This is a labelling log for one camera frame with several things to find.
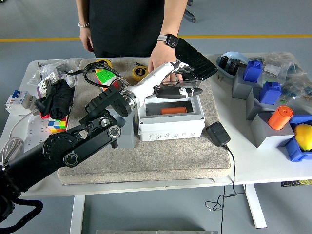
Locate small yellow tape measure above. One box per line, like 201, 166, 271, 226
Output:
132, 62, 149, 82

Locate smoky transparent box lid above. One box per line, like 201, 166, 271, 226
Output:
159, 78, 203, 89

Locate orange cylinder battery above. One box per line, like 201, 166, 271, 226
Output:
160, 106, 188, 115
268, 105, 294, 131

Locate person's right hand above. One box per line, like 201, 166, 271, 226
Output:
79, 25, 95, 53

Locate black cloth bundle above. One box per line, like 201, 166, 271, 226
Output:
34, 79, 75, 120

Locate person's left hand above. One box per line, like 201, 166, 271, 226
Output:
148, 43, 183, 82

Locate black table control panel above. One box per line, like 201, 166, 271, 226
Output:
280, 179, 312, 188

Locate clear plastic bag with parts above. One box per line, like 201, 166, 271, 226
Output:
28, 58, 83, 82

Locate blue plastic bin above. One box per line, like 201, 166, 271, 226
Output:
277, 115, 312, 163

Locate black adapter cable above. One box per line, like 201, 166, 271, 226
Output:
204, 143, 238, 234

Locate white power strip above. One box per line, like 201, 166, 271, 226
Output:
23, 115, 54, 153

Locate small colourful puzzle cube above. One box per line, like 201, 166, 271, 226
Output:
47, 114, 68, 136

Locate black plastic case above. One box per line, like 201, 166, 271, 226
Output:
174, 38, 219, 81

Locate blue plastic block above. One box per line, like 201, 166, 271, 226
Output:
243, 60, 263, 82
259, 81, 282, 104

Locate clear bag of components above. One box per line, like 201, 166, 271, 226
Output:
262, 51, 301, 81
280, 70, 312, 108

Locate yellow lemon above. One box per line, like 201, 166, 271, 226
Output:
293, 123, 312, 151

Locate large colourful puzzle cube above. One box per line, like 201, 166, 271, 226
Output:
94, 69, 118, 92

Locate white table leg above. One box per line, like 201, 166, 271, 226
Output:
69, 194, 86, 234
244, 184, 268, 229

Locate person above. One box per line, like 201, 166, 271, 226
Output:
88, 0, 167, 59

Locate light blue bowl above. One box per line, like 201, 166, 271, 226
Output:
216, 51, 252, 80

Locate white power cable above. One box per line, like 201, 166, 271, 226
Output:
1, 109, 41, 163

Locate black relay component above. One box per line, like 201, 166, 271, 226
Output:
228, 59, 239, 73

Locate grey block with round hole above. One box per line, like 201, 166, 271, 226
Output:
107, 108, 136, 150

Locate white circuit breaker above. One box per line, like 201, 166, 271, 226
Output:
5, 89, 37, 115

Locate grey-brown mat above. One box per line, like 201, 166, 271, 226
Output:
57, 56, 232, 185

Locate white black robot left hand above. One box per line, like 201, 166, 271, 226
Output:
126, 60, 203, 102

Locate black smart watch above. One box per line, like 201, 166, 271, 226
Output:
157, 33, 179, 49

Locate yellow tape measure with strap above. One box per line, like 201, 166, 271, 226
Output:
63, 58, 113, 75

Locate grey block holder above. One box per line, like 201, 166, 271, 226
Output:
250, 112, 295, 149
245, 86, 283, 121
231, 67, 264, 100

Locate black power adapter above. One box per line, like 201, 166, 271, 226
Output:
206, 121, 231, 147

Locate white plastic junction box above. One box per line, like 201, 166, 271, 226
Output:
137, 94, 206, 142

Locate black office chair base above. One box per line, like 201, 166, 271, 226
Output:
183, 0, 197, 24

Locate purple white card package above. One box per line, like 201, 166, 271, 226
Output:
37, 72, 60, 98

